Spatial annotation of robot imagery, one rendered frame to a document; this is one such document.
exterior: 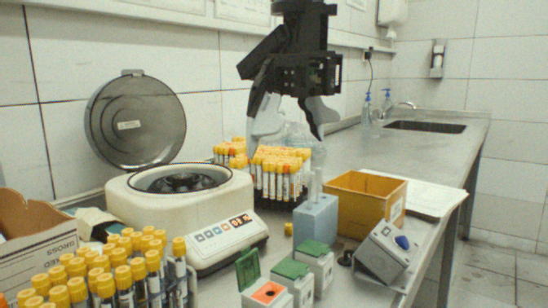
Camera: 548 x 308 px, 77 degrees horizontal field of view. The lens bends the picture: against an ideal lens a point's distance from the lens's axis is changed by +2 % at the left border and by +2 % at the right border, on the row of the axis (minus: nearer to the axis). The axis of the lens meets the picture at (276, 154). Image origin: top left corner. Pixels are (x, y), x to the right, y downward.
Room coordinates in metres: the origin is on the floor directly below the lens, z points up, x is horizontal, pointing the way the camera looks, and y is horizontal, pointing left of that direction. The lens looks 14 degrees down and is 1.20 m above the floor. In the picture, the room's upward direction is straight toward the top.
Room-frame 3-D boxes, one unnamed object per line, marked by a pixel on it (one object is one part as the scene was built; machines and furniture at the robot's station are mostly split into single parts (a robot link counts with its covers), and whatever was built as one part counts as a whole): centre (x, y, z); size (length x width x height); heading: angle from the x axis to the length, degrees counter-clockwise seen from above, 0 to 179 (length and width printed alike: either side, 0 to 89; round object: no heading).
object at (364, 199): (0.67, -0.18, 0.93); 0.13 x 0.13 x 0.10; 53
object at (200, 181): (0.65, 0.19, 0.97); 0.15 x 0.15 x 0.07
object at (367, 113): (2.03, -0.53, 0.97); 0.08 x 0.07 x 0.20; 150
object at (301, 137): (1.30, -0.09, 0.94); 0.20 x 0.17 x 0.14; 118
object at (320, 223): (0.56, -0.07, 0.93); 0.10 x 0.07 x 0.10; 148
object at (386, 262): (0.51, -0.16, 0.92); 0.13 x 0.07 x 0.08; 56
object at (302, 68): (0.48, -0.03, 1.22); 0.09 x 0.08 x 0.12; 44
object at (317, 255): (0.47, -0.06, 0.91); 0.05 x 0.04 x 0.07; 56
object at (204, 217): (0.64, 0.17, 0.94); 0.30 x 0.24 x 0.12; 47
